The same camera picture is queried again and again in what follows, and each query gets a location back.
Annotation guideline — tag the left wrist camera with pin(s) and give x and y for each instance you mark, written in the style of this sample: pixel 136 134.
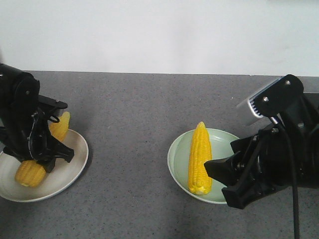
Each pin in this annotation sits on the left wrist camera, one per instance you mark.
pixel 51 107

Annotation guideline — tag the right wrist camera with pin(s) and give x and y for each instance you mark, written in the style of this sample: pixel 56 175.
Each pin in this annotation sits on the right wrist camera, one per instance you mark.
pixel 271 99

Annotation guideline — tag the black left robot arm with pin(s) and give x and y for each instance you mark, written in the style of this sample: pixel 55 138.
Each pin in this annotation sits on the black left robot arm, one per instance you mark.
pixel 25 115

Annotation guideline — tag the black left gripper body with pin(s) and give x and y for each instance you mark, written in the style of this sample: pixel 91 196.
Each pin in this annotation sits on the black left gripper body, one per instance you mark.
pixel 26 139

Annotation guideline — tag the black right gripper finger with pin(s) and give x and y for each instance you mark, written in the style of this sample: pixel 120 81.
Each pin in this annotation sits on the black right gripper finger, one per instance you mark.
pixel 230 170
pixel 247 190

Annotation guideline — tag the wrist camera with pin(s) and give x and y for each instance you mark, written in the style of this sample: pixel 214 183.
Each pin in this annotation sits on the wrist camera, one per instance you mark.
pixel 271 99
pixel 51 107

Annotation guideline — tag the green round plate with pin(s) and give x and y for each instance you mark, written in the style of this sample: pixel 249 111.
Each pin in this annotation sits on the green round plate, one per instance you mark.
pixel 178 159

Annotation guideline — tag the yellow corn cob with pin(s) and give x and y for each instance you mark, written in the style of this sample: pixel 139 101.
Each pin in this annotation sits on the yellow corn cob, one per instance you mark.
pixel 30 174
pixel 199 182
pixel 59 130

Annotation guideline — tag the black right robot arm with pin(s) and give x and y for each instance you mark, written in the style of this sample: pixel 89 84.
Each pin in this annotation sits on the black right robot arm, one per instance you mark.
pixel 305 111

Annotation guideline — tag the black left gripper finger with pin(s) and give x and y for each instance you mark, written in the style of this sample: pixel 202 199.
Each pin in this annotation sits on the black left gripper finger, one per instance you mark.
pixel 57 149
pixel 48 165

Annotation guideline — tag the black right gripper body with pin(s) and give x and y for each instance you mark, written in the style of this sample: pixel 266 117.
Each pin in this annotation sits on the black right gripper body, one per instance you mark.
pixel 281 155

